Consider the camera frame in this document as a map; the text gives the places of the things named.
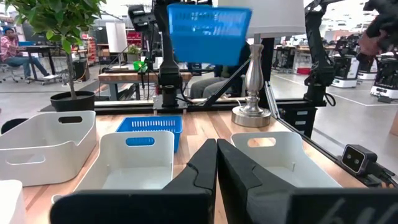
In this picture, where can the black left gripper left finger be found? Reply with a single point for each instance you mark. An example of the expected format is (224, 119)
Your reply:
(174, 205)

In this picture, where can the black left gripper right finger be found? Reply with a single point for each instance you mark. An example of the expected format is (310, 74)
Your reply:
(264, 202)

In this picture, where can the blue slotted plastic basket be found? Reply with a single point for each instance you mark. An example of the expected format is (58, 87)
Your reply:
(174, 137)
(208, 49)

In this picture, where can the black background robot arm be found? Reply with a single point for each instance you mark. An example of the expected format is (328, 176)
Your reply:
(320, 46)

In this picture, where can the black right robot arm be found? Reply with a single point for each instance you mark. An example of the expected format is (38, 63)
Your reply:
(168, 68)

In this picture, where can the black drawer cabinet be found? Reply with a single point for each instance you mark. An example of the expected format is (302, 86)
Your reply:
(298, 121)

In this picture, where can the person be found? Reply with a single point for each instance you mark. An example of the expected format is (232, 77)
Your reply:
(9, 46)
(205, 87)

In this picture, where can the wooden background table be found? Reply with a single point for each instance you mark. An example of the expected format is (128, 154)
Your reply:
(124, 77)

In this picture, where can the green potted plant black pot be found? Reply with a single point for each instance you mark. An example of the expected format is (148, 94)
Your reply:
(73, 102)

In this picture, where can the green plastic basket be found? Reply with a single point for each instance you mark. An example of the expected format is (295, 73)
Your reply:
(139, 65)

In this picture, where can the small plant white pot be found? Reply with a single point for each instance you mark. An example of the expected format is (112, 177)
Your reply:
(133, 53)

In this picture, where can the white-based mobile robot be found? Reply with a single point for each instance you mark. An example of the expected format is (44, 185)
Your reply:
(385, 77)
(345, 65)

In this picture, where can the white background lamp shade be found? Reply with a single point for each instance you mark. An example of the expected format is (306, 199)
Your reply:
(116, 37)

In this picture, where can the black round object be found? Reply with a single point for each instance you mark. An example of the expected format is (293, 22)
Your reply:
(12, 124)

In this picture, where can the person's hand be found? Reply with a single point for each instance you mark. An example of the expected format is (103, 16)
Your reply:
(370, 45)

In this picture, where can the black office desk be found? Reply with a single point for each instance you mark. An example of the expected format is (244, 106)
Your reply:
(40, 49)

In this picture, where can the office chair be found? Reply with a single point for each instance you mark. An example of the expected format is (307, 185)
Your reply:
(7, 70)

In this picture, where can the black table-level camera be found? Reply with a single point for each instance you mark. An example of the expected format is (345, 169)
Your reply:
(357, 158)

